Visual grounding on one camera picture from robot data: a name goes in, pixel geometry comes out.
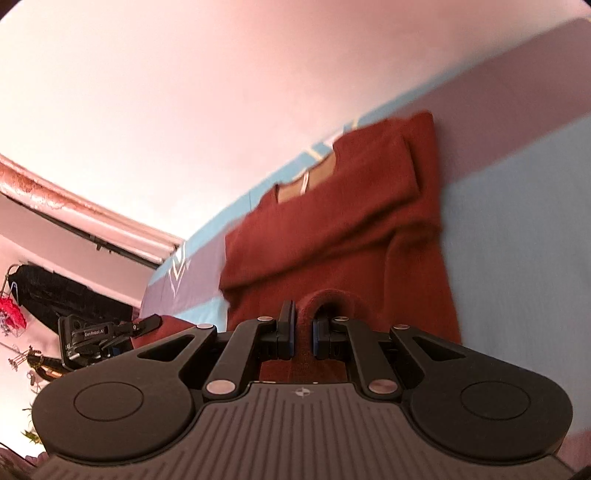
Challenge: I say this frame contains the red hanging garment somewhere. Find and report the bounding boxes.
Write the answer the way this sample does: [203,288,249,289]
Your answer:
[0,295,27,332]

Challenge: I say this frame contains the dark gold wall ornament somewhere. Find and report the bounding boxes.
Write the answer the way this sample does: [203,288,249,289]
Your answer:
[9,344,70,384]

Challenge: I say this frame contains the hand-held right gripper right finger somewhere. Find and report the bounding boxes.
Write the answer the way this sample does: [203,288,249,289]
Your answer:
[311,314,467,398]

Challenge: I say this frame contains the blue patterned bed sheet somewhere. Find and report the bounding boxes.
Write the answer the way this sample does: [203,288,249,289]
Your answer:
[139,16,591,444]

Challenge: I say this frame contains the black hanging garment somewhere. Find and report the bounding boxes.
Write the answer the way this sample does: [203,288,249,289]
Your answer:
[9,264,141,334]

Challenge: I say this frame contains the maroon long-sleeve sweater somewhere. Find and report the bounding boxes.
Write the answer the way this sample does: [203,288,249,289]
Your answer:
[129,111,463,384]

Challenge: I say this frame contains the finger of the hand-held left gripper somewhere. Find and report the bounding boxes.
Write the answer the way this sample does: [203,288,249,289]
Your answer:
[115,315,163,342]

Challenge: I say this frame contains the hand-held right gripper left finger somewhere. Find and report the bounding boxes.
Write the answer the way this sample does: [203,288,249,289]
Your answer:
[136,300,296,398]

